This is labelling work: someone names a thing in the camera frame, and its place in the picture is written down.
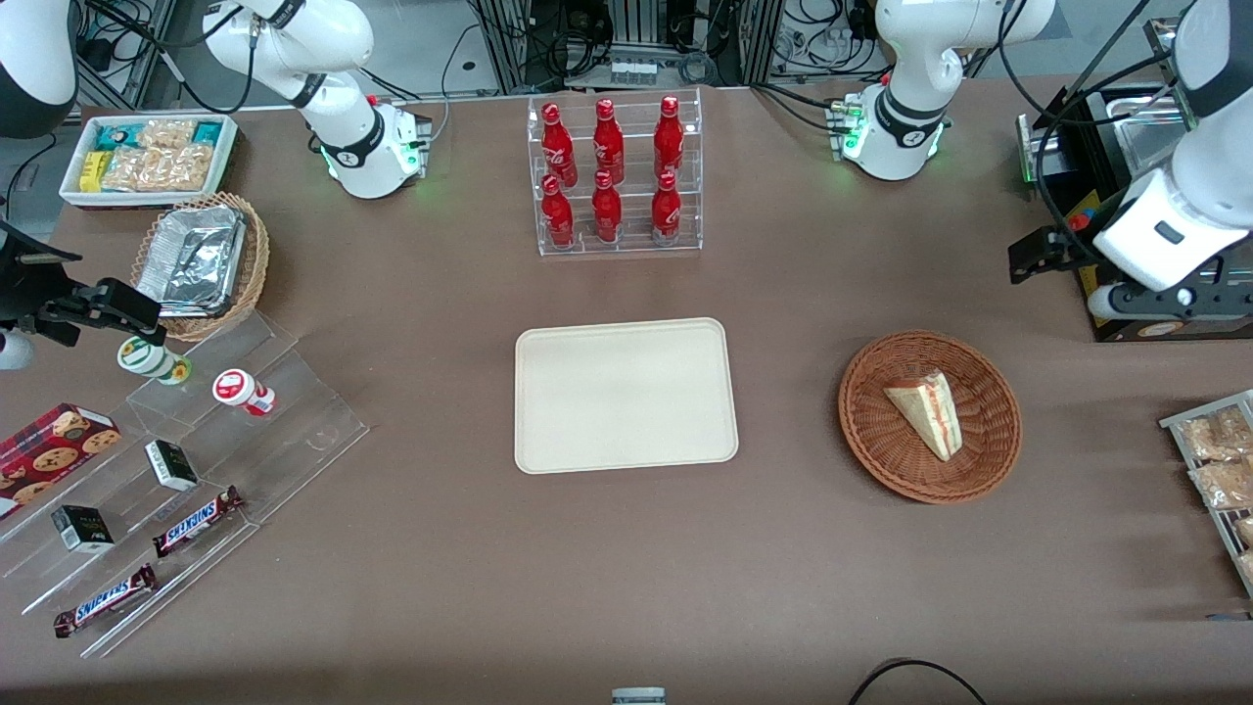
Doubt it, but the red cookie box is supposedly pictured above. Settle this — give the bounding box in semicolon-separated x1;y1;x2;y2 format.
0;402;124;521

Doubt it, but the black food warmer machine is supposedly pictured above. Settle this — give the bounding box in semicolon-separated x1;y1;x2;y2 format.
1016;18;1253;344

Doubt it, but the round brown wicker basket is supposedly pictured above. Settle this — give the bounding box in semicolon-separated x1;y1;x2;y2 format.
838;330;1024;506

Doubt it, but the beige plastic serving tray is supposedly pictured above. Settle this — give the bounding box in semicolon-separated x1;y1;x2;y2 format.
514;316;740;476

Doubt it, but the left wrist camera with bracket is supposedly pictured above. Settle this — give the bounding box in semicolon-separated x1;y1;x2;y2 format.
1088;257;1253;322

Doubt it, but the clear acrylic step shelf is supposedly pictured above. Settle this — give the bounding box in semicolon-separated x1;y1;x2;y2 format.
0;311;371;660

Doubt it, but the black cable loop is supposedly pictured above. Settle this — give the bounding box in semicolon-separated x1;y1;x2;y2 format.
847;658;991;705

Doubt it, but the red cola bottle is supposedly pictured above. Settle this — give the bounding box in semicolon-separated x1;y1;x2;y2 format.
542;103;578;188
654;95;686;182
593;98;627;185
591;169;624;244
541;174;576;249
651;171;683;247

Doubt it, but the triangular sandwich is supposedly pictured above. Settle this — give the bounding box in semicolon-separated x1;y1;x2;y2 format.
883;368;965;463

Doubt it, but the clear bag of snacks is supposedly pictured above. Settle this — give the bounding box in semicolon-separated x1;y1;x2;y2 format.
1178;405;1253;462
1188;458;1253;511

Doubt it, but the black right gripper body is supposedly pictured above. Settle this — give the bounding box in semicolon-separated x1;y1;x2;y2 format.
0;220;84;349

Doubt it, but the small black box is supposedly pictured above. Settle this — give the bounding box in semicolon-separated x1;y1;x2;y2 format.
50;504;116;555
144;440;201;494

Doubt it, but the white rectangular snack bin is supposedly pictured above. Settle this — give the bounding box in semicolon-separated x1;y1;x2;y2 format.
59;113;240;211

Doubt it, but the Snickers chocolate bar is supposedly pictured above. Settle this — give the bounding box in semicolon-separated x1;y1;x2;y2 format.
53;563;161;640
152;486;247;560

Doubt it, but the light wicker basket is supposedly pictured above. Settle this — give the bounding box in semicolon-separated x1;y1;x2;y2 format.
130;191;271;344

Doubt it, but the stack of foil containers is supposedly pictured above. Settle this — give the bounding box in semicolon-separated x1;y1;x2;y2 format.
134;204;249;320

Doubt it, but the clear bag of crackers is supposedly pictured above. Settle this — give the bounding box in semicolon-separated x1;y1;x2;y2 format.
102;119;214;194

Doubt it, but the red capped yogurt bottle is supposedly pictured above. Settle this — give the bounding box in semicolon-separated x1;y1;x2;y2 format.
212;368;278;418

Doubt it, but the clear acrylic bottle rack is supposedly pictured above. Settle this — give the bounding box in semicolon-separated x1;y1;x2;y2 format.
527;86;704;259

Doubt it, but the green capped yogurt bottle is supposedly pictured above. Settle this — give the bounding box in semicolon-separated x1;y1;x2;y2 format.
116;335;194;387

